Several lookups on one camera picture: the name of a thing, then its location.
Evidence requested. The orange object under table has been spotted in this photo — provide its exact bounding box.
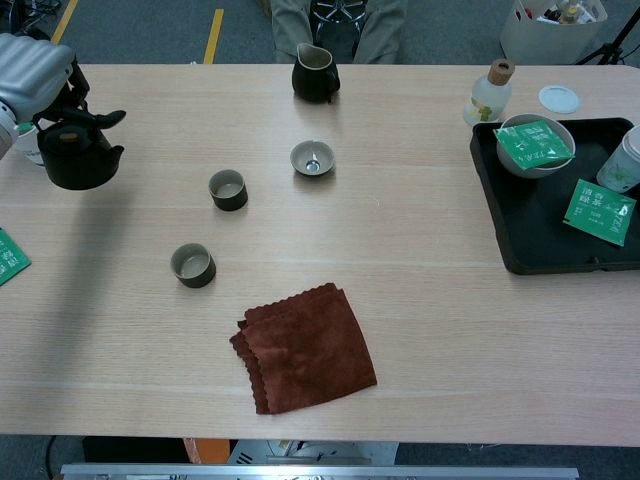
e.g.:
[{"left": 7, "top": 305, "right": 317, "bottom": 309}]
[{"left": 182, "top": 438, "right": 231, "bottom": 465}]

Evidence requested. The frosted bottle with wooden cap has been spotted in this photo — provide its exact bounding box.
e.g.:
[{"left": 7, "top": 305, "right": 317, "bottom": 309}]
[{"left": 462, "top": 58, "right": 516, "bottom": 127}]

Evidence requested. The person in khaki trousers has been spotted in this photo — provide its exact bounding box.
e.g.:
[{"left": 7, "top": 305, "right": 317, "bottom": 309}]
[{"left": 272, "top": 0, "right": 407, "bottom": 65}]

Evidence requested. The white bowl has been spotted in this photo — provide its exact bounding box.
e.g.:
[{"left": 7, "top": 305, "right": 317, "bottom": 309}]
[{"left": 496, "top": 113, "right": 577, "bottom": 180}]

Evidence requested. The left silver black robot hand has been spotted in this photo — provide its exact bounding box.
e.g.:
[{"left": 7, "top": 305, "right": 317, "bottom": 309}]
[{"left": 0, "top": 32, "right": 127, "bottom": 129}]

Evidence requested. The black tripod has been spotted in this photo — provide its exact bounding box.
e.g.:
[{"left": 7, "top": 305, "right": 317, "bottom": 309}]
[{"left": 575, "top": 4, "right": 640, "bottom": 66}]

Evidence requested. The brown folded cloth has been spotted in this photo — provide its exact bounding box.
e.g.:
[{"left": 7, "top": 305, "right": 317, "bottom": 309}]
[{"left": 229, "top": 282, "right": 378, "bottom": 416}]

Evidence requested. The leaf print paper cup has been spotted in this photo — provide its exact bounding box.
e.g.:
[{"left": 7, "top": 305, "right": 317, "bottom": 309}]
[{"left": 595, "top": 124, "right": 640, "bottom": 194}]

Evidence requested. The green tea packet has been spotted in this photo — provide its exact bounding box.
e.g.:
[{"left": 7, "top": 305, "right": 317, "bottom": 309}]
[
  {"left": 563, "top": 178, "right": 637, "bottom": 248},
  {"left": 493, "top": 120, "right": 576, "bottom": 170},
  {"left": 0, "top": 228, "right": 32, "bottom": 287}
]

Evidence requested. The black ceramic pitcher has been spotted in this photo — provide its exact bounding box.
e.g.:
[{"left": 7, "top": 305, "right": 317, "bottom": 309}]
[{"left": 291, "top": 42, "right": 342, "bottom": 104}]

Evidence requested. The black teapot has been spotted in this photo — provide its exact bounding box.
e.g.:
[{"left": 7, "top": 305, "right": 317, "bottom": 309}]
[{"left": 33, "top": 112, "right": 125, "bottom": 192}]

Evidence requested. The black cable bundle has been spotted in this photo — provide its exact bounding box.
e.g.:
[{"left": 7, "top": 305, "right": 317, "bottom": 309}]
[{"left": 0, "top": 0, "right": 64, "bottom": 42}]

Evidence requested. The white storage basket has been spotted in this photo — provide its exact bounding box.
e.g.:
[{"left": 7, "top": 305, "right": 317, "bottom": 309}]
[{"left": 499, "top": 0, "right": 609, "bottom": 65}]

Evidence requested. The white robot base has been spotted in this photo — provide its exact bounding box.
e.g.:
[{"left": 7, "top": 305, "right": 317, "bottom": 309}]
[{"left": 229, "top": 439, "right": 399, "bottom": 465}]

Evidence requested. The dark green ceramic teacup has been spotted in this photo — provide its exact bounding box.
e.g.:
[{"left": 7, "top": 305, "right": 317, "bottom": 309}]
[
  {"left": 208, "top": 169, "right": 249, "bottom": 212},
  {"left": 169, "top": 243, "right": 217, "bottom": 289}
]

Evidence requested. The black plastic tray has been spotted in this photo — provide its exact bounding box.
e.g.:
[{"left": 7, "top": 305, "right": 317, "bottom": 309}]
[{"left": 469, "top": 117, "right": 640, "bottom": 276}]

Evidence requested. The white paper cup blue band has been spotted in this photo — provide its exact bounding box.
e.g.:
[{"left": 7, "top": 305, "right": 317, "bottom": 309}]
[{"left": 12, "top": 122, "right": 44, "bottom": 169}]

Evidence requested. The grey ceramic strainer bowl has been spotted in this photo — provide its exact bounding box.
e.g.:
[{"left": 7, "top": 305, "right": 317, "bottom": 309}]
[{"left": 290, "top": 140, "right": 336, "bottom": 178}]

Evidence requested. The office chair base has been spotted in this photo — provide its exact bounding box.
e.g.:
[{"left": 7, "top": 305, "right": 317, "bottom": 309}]
[{"left": 309, "top": 0, "right": 369, "bottom": 64}]

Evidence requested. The aluminium rail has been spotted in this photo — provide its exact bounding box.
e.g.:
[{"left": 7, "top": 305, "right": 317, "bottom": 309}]
[{"left": 59, "top": 463, "right": 580, "bottom": 480}]

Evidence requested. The white round lid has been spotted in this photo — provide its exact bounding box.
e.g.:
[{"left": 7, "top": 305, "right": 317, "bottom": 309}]
[{"left": 538, "top": 84, "right": 582, "bottom": 115}]

